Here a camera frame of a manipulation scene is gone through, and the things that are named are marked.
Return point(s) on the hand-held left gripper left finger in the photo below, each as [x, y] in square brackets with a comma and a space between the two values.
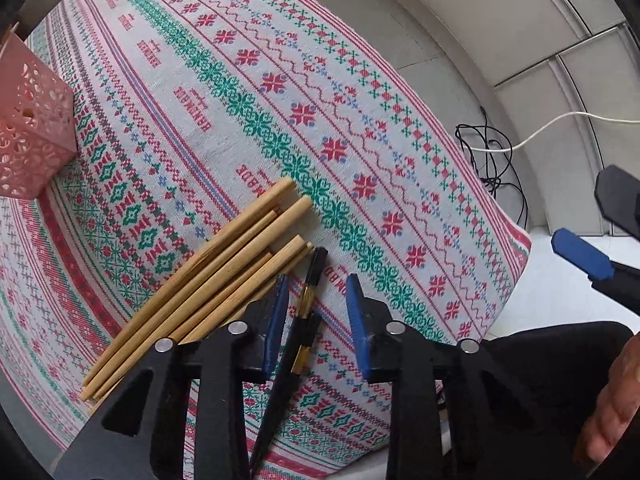
[276, 325]

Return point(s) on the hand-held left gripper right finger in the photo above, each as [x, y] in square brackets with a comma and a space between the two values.
[357, 325]

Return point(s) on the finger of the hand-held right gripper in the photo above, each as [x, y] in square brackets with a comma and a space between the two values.
[617, 195]
[582, 255]

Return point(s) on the black chopstick with gold band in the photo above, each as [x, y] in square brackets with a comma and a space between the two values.
[315, 270]
[309, 332]

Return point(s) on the bundle of bamboo chopsticks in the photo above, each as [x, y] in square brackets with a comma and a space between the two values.
[225, 250]

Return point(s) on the pink perforated utensil holder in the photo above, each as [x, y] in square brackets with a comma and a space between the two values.
[35, 125]

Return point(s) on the person's right hand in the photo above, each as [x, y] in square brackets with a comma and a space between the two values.
[612, 405]

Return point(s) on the black pants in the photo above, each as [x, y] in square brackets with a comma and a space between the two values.
[550, 370]

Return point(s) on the white kitchen cabinet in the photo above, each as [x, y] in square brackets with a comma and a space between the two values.
[550, 25]

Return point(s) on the patterned knit tablecloth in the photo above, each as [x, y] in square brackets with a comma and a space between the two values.
[250, 85]

